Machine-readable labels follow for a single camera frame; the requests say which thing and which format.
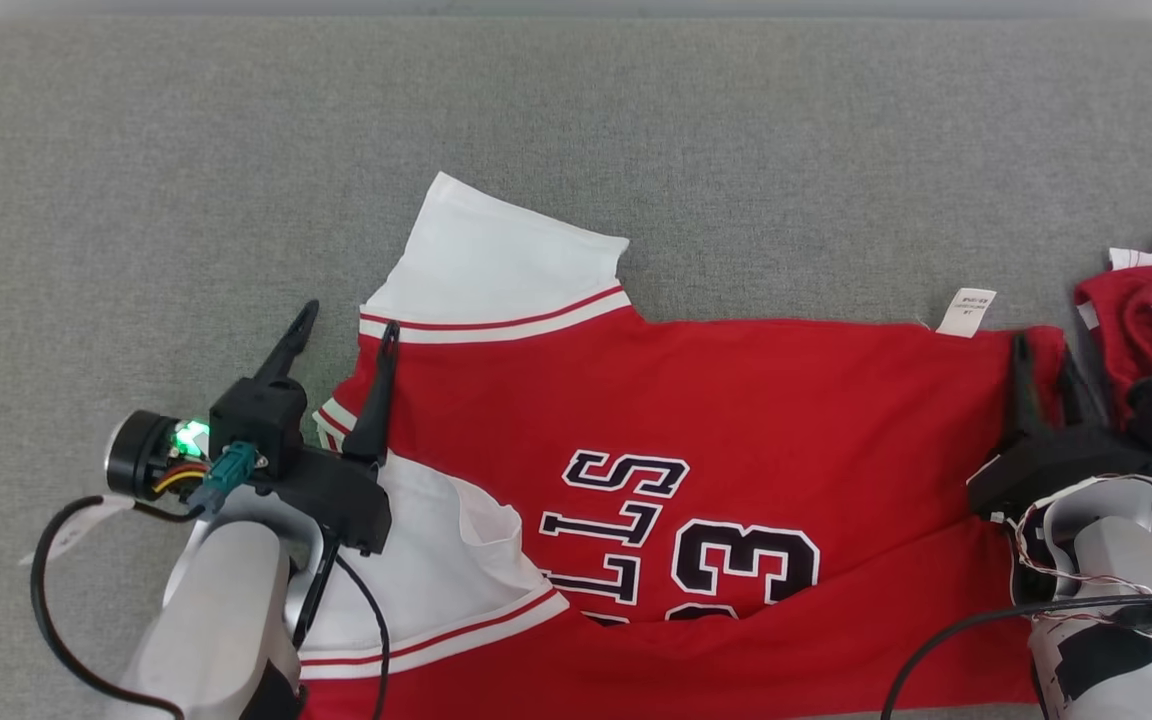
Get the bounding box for grey fabric sofa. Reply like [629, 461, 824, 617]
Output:
[0, 15, 1152, 720]

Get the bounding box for white cable label tag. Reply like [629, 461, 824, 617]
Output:
[20, 498, 137, 567]

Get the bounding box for red white basketball shorts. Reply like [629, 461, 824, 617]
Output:
[1074, 228, 1152, 441]

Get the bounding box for thick black looping cable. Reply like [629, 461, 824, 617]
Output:
[30, 493, 187, 720]

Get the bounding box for long black cable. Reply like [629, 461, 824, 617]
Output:
[880, 594, 1152, 720]

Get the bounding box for thin black cable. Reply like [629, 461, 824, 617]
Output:
[334, 553, 393, 720]

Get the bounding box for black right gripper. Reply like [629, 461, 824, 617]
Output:
[966, 334, 1152, 520]

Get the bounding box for red white basketball jersey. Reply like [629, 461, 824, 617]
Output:
[298, 172, 1067, 720]

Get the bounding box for thin red white wire bundle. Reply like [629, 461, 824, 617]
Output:
[1004, 478, 1152, 629]

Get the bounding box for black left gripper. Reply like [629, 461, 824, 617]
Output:
[254, 299, 401, 557]

